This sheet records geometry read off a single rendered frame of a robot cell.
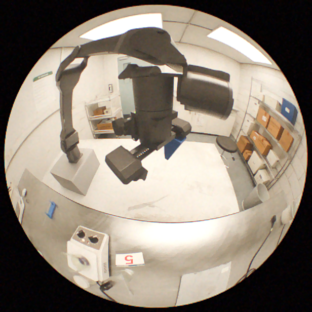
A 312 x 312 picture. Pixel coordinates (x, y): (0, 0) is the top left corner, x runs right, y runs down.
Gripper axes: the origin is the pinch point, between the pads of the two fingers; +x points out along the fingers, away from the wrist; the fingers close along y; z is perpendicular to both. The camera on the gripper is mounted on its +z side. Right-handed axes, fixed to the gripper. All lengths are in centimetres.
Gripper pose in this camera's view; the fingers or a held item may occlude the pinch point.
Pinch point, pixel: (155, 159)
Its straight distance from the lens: 23.1
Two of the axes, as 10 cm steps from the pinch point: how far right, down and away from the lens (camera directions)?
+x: 0.2, 6.8, 7.3
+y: -6.8, 5.4, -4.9
